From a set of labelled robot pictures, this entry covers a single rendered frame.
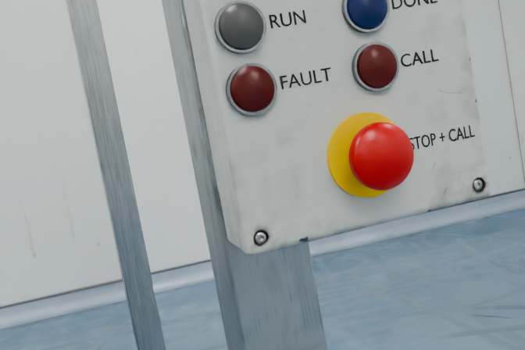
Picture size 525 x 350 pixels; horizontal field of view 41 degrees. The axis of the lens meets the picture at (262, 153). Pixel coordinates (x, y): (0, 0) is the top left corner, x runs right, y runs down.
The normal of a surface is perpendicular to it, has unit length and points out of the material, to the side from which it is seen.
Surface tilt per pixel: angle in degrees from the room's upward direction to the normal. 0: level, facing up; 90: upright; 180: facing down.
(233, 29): 90
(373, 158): 89
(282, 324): 90
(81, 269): 90
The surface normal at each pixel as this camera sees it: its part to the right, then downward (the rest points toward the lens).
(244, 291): 0.29, 0.04
